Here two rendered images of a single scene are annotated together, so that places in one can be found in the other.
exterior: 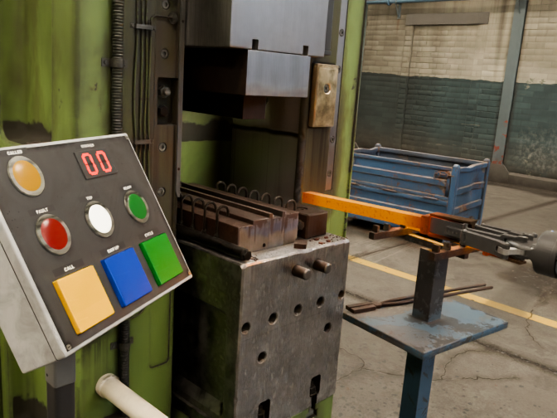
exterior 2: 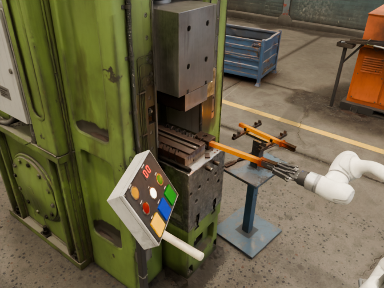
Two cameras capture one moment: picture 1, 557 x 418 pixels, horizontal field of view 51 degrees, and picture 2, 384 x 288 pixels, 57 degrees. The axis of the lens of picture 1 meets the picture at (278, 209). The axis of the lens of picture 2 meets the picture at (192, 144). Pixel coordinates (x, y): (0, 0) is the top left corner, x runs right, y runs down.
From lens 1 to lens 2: 88 cm
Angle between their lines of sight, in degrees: 20
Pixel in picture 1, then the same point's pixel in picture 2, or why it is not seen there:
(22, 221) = (139, 210)
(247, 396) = (192, 215)
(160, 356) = not seen: hidden behind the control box
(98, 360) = not seen: hidden behind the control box
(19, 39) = (78, 87)
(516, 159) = (296, 12)
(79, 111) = (123, 134)
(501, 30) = not seen: outside the picture
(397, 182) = (231, 49)
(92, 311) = (160, 228)
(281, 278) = (202, 172)
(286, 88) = (199, 100)
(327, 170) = (212, 110)
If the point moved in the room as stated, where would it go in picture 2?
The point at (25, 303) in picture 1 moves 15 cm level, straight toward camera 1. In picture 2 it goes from (144, 233) to (160, 259)
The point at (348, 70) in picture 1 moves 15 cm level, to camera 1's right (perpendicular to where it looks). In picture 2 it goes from (219, 65) to (242, 64)
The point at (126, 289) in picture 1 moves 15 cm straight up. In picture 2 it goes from (166, 214) to (164, 187)
